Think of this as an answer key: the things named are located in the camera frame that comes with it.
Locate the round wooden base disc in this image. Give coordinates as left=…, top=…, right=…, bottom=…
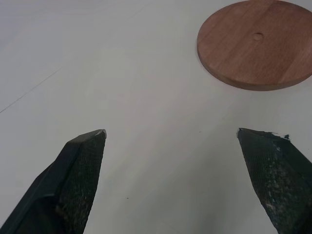
left=196, top=0, right=312, bottom=92

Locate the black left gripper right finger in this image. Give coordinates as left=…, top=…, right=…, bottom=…
left=237, top=127, right=312, bottom=234

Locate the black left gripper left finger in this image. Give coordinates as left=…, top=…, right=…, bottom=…
left=0, top=129, right=108, bottom=234

